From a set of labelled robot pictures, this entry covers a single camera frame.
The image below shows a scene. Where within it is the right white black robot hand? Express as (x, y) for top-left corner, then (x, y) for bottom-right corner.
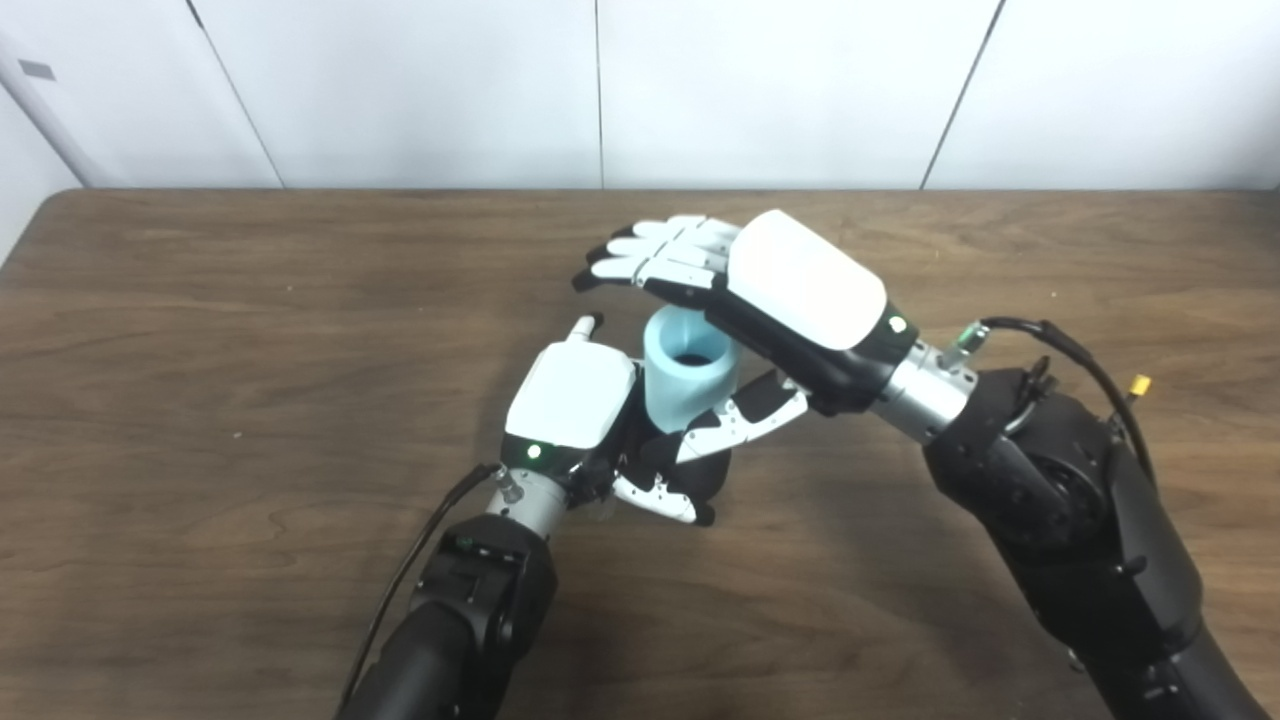
(572, 208), (920, 466)

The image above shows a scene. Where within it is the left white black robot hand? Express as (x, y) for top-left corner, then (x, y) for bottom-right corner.
(499, 313), (717, 527)

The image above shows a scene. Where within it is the light blue cylinder cup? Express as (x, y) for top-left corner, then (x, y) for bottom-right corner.
(640, 305), (744, 433)

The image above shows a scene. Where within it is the black flared nozzle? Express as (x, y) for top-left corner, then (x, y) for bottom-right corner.
(625, 350), (734, 508)

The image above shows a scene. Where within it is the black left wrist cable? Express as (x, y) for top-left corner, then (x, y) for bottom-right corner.
(335, 462), (501, 716)

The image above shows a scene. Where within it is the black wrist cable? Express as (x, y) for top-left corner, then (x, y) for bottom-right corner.
(335, 462), (501, 716)
(940, 317), (1159, 491)

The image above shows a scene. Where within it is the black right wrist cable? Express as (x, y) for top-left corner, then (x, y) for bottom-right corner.
(940, 317), (1159, 491)

